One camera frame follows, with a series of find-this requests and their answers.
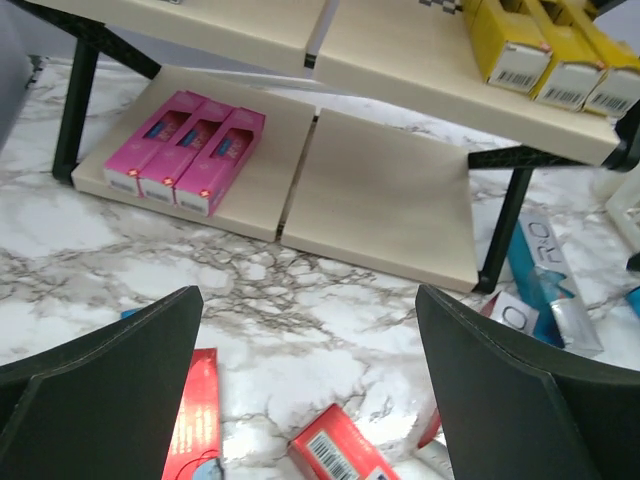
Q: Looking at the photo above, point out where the red toothpaste box barcode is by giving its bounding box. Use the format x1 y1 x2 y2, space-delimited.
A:
288 404 399 480

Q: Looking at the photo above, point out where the yellow toothpaste box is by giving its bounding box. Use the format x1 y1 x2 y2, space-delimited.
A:
522 1 604 111
562 1 639 119
462 0 552 95

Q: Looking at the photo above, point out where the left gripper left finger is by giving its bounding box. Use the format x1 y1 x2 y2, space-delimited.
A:
1 286 203 479

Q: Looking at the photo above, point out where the red R&O toothpaste box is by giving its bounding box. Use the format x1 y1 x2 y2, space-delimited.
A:
162 348 224 480

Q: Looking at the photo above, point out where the silver red R&O box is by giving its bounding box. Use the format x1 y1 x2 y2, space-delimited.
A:
417 291 539 479

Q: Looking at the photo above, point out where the pink toothpaste box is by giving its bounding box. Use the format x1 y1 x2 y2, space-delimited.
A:
104 91 207 197
139 100 234 206
174 108 266 217

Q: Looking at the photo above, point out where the white plastic dish basket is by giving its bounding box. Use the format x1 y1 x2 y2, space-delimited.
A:
605 166 639 252

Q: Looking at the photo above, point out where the beige three-tier shelf rack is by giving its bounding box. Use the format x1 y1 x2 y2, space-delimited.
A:
18 1 639 293

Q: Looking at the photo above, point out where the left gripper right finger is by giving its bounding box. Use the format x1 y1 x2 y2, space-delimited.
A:
415 285 639 479

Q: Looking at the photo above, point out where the blue metallic toothpaste box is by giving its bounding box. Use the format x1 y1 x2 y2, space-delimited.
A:
120 309 139 319

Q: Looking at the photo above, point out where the pink toothpaste box back side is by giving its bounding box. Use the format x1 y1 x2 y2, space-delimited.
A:
174 108 266 217

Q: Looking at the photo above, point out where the silver blue R&O box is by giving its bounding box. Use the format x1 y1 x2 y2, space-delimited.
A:
625 287 640 317

